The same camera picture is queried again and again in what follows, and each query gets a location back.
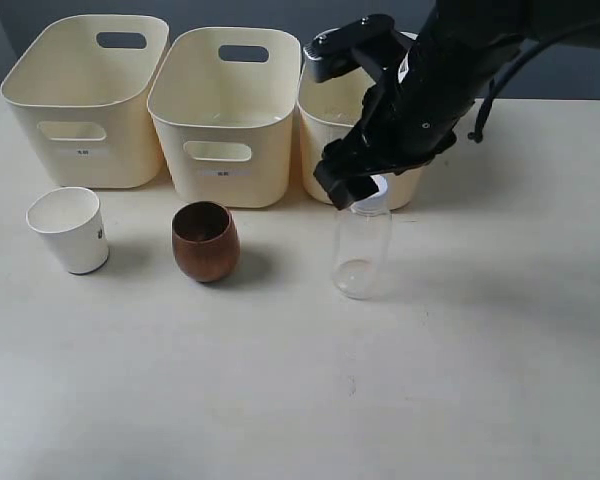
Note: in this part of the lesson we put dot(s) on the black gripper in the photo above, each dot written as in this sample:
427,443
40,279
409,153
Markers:
407,118

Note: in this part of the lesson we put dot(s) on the clear plastic bottle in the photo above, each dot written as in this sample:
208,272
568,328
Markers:
362,238

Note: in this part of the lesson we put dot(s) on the brown wooden cup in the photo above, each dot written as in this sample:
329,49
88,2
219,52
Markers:
205,241

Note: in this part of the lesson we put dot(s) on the white paper cup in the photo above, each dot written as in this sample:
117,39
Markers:
69,221

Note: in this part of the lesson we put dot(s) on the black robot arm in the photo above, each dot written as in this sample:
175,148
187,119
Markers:
509,34

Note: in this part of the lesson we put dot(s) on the cream right storage bin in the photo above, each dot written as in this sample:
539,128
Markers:
327,112

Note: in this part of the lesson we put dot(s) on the cream storage bin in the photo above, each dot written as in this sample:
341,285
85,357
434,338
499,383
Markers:
79,93
223,107
327,112

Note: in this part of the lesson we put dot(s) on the cream middle storage bin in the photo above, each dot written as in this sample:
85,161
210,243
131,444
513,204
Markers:
223,107

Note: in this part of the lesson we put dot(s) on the cream left storage bin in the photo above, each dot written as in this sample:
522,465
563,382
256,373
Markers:
79,93

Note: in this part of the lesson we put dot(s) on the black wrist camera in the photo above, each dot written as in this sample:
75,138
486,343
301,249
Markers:
371,43

